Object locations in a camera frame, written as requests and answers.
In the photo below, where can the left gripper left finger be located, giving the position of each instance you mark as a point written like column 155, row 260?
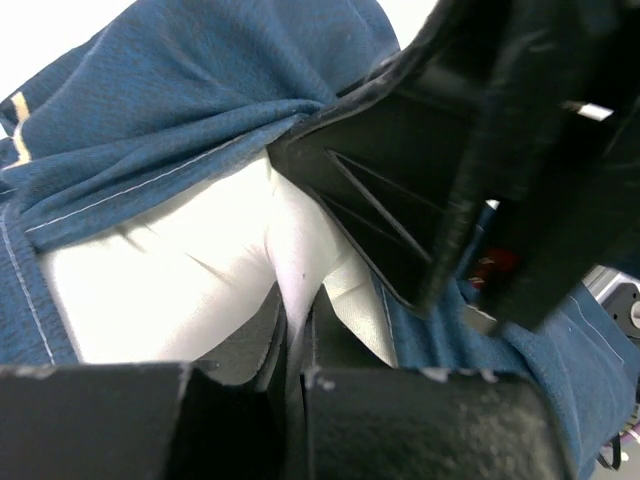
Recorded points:
column 224, row 416

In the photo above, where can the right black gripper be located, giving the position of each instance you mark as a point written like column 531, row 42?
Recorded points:
column 556, row 143

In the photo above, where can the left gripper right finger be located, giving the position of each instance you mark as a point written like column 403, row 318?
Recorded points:
column 366, row 420

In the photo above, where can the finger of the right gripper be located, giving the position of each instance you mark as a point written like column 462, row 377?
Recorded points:
column 449, row 65
column 385, row 175

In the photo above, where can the white pillow insert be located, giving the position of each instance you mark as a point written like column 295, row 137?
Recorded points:
column 173, row 283

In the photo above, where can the blue patterned pillowcase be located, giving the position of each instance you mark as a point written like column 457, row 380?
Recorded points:
column 174, row 93

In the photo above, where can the aluminium front rail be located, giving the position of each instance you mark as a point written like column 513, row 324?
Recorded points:
column 618, row 294

